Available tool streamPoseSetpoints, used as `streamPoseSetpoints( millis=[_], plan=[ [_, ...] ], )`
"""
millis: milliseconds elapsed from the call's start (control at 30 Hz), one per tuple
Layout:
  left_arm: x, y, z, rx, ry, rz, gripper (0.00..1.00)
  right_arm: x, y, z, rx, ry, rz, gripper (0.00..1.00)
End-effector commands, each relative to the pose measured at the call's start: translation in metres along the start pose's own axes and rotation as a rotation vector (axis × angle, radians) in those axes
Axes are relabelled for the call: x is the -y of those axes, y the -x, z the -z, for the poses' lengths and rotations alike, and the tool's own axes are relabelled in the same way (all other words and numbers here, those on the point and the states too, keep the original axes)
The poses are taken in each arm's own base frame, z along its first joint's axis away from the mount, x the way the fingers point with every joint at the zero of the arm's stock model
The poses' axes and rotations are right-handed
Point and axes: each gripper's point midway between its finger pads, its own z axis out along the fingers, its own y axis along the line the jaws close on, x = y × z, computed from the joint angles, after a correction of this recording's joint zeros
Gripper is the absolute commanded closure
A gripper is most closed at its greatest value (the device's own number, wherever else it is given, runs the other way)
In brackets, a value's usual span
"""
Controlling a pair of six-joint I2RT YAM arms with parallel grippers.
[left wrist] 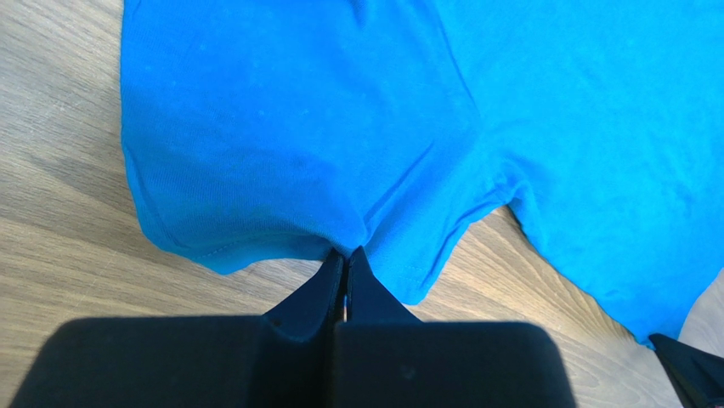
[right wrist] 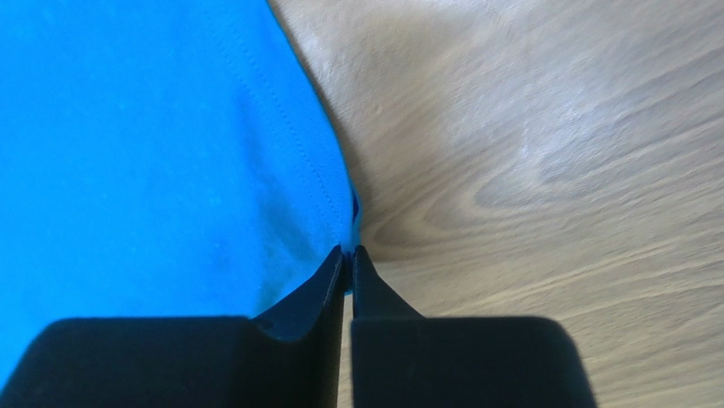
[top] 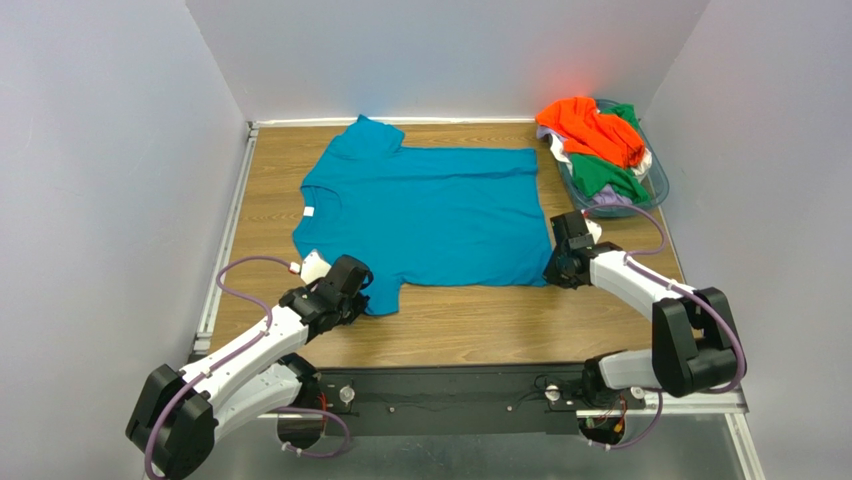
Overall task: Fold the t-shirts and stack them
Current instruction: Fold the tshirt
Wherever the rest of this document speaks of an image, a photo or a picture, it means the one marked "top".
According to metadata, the blue t shirt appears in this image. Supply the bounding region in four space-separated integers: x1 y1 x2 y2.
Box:
292 116 552 316

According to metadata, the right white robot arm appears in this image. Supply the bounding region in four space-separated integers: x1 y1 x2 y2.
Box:
543 211 747 399

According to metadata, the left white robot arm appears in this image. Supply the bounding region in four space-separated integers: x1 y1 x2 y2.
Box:
125 252 373 479

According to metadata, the lavender t shirt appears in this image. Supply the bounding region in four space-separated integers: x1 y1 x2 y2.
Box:
591 184 633 205

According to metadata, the green t shirt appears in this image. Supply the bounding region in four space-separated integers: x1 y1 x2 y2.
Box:
570 103 652 205

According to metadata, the teal plastic laundry basket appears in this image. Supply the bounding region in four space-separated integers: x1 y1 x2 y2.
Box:
535 97 667 217

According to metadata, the white t shirt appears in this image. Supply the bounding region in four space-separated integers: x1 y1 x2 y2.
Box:
536 126 654 181

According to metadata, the orange t shirt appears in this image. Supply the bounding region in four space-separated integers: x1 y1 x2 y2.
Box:
535 97 646 169

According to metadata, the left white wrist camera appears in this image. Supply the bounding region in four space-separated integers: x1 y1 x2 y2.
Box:
288 249 331 284

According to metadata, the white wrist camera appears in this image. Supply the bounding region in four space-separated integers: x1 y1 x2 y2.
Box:
288 249 331 284
585 218 603 244

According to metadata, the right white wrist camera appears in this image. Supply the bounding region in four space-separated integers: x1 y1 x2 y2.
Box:
585 218 603 244

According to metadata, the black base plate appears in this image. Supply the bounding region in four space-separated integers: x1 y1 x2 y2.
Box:
296 362 645 437

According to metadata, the aluminium frame rail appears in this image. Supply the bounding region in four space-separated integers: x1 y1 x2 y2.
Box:
142 372 767 480

